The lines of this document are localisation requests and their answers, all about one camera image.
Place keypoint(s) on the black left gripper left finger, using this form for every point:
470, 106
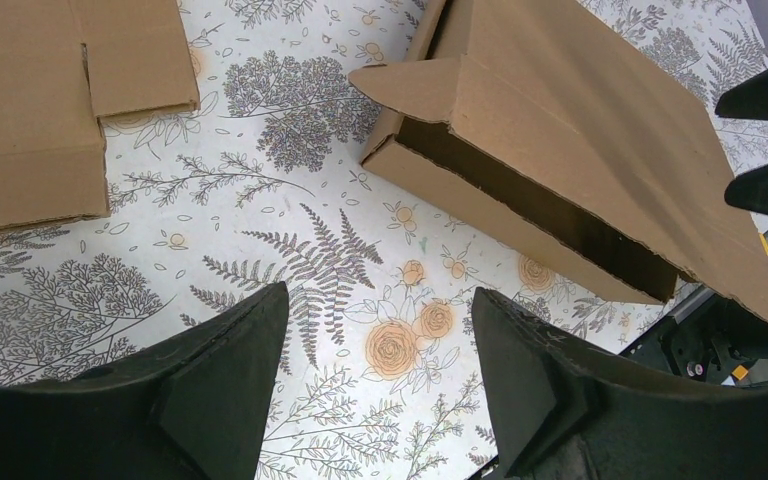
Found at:
194, 406

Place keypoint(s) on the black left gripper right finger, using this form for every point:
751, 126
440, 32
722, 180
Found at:
563, 408

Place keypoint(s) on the cardboard box sheet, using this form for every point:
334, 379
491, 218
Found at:
537, 124

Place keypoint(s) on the floral patterned table mat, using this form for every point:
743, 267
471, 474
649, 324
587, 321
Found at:
379, 379

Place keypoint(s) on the lower flat cardboard sheet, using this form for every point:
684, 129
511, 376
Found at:
65, 68

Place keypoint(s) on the black base rail bar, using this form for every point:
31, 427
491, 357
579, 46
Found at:
708, 339

